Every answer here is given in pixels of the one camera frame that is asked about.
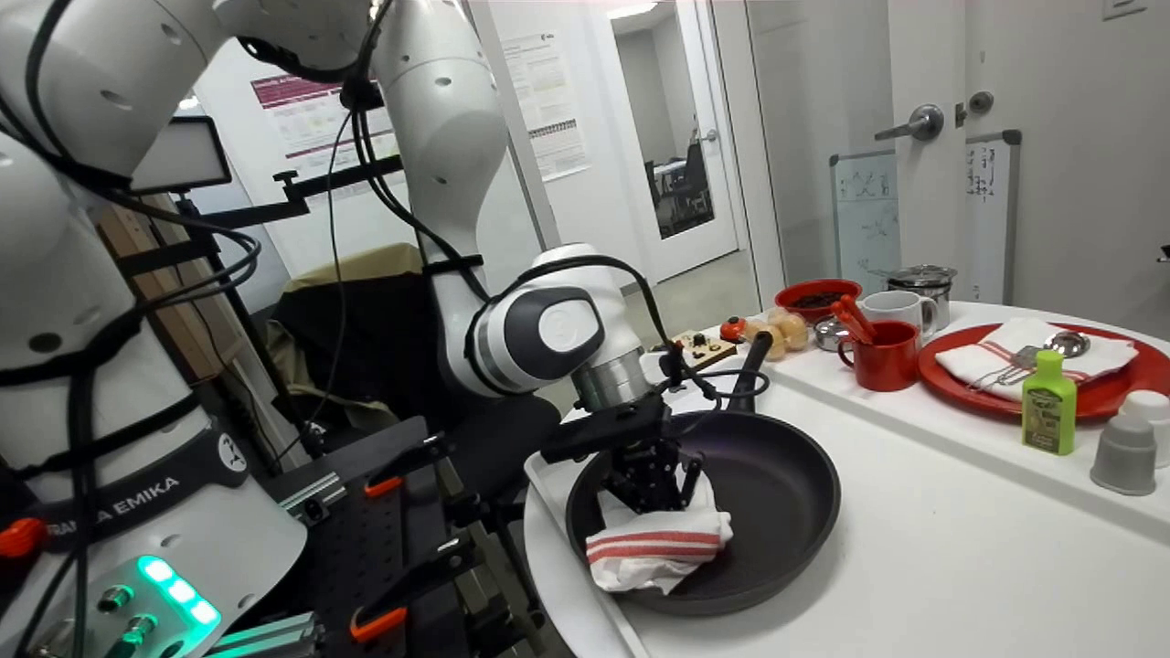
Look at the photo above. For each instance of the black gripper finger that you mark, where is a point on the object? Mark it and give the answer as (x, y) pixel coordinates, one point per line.
(636, 492)
(686, 480)

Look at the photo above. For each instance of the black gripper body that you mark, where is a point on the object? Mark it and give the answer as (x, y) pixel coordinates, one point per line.
(626, 441)

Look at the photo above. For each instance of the white red-striped tissue cloth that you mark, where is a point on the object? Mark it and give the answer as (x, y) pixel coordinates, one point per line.
(656, 549)

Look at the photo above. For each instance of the black frying pan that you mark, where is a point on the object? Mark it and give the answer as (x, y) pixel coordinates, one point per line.
(771, 480)

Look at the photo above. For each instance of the robot base with green lights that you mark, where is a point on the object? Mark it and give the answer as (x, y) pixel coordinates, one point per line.
(142, 527)

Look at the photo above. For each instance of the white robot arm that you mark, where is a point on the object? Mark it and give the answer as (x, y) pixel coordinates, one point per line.
(87, 86)

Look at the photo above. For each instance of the bag of round breads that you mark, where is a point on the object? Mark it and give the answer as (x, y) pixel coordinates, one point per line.
(781, 326)

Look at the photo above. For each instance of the red bowl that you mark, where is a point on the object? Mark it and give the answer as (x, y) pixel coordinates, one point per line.
(817, 299)

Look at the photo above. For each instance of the red mug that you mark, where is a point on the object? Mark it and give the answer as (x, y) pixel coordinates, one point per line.
(884, 361)

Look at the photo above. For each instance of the white mug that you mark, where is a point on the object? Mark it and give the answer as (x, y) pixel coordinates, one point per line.
(900, 308)

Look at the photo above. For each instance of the dark office chair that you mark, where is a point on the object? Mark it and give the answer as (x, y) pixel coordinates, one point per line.
(364, 335)

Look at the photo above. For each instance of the metal lidded tin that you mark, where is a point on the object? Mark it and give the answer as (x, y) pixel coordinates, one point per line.
(932, 282)

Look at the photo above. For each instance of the white folded napkin on plate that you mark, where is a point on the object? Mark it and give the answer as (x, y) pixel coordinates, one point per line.
(1045, 350)

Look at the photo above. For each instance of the green sauce bottle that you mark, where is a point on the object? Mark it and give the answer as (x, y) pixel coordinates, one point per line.
(1045, 409)

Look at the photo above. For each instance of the grey salt shaker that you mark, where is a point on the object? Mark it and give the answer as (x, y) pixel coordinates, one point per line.
(1132, 445)

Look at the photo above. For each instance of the red plate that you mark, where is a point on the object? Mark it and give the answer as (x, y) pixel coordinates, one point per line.
(1098, 400)

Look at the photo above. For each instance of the small white light panel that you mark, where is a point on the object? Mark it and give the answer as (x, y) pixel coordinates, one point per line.
(180, 159)

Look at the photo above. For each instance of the wooden switch busy board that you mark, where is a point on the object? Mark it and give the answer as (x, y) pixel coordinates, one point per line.
(698, 350)

